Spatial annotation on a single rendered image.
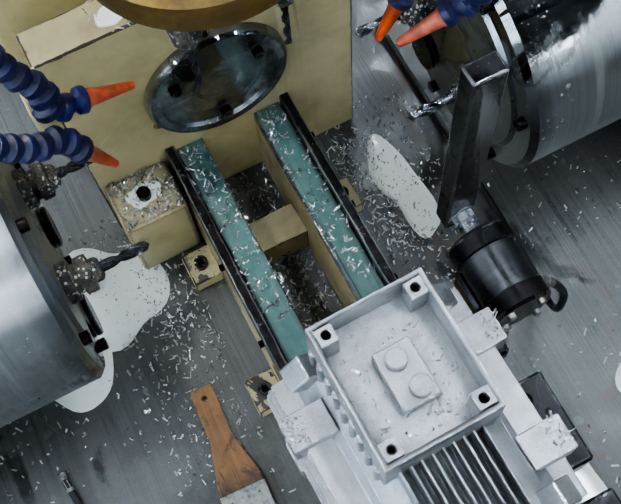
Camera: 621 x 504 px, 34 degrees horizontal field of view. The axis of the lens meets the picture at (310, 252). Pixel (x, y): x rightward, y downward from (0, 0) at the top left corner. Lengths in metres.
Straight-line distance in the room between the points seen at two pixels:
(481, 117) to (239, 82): 0.32
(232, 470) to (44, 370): 0.30
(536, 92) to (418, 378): 0.27
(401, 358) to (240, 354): 0.38
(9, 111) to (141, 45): 0.40
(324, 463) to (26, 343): 0.25
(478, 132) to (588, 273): 0.41
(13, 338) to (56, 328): 0.03
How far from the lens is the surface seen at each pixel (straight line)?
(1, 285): 0.81
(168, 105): 0.99
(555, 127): 0.92
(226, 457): 1.08
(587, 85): 0.91
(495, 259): 0.89
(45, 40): 0.90
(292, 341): 0.99
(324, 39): 1.04
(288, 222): 1.11
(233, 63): 0.98
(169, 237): 1.11
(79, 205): 1.21
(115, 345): 1.14
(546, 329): 1.13
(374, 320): 0.79
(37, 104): 0.78
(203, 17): 0.67
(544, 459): 0.81
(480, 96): 0.74
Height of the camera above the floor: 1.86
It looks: 68 degrees down
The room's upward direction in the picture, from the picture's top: 7 degrees counter-clockwise
